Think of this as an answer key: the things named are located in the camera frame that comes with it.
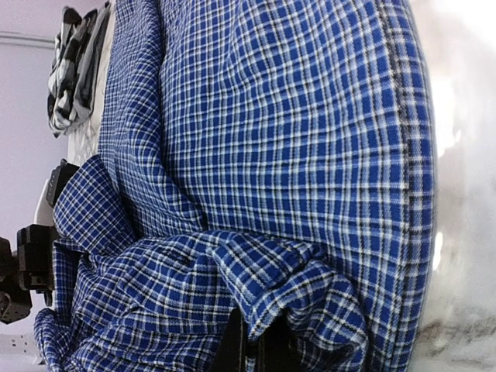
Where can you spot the blue checked long sleeve shirt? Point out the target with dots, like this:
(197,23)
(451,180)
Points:
(269,157)

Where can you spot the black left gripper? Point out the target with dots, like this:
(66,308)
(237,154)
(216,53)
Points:
(29,268)

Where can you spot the black white plaid folded shirt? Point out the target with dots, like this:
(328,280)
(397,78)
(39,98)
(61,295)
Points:
(73,77)

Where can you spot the aluminium back wall rail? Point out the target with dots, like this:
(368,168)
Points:
(25,40)

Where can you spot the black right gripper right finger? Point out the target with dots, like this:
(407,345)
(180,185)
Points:
(275,351)

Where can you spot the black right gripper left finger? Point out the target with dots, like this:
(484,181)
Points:
(231,353)

